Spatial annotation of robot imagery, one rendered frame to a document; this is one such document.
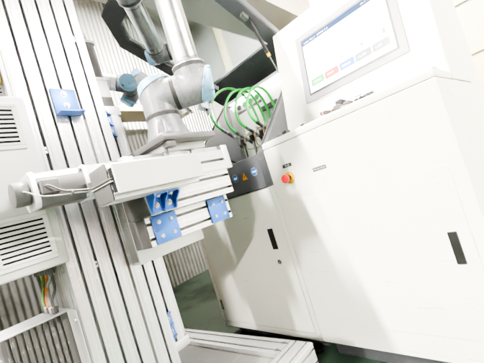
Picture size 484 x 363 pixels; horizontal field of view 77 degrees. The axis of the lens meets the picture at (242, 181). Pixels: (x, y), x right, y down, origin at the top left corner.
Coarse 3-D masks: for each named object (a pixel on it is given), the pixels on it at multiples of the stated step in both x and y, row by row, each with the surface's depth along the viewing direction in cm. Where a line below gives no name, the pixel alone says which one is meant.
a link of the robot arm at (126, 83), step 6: (108, 78) 141; (114, 78) 141; (120, 78) 140; (126, 78) 141; (132, 78) 141; (108, 84) 141; (114, 84) 142; (120, 84) 140; (126, 84) 140; (132, 84) 141; (114, 90) 144; (120, 90) 144; (126, 90) 143; (132, 90) 144; (132, 96) 150
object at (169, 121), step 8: (160, 112) 101; (168, 112) 102; (176, 112) 105; (152, 120) 102; (160, 120) 101; (168, 120) 101; (176, 120) 103; (152, 128) 101; (160, 128) 100; (168, 128) 100; (176, 128) 101; (184, 128) 103; (152, 136) 100
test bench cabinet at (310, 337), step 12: (276, 192) 137; (276, 204) 138; (288, 240) 137; (204, 252) 185; (300, 276) 136; (216, 288) 184; (312, 312) 135; (228, 324) 182; (240, 324) 174; (252, 324) 167; (288, 336) 159; (300, 336) 143; (312, 336) 138; (324, 348) 140
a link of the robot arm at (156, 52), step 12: (120, 0) 108; (132, 0) 108; (132, 12) 114; (144, 12) 117; (144, 24) 120; (144, 36) 126; (156, 36) 129; (156, 48) 134; (156, 60) 140; (168, 60) 143
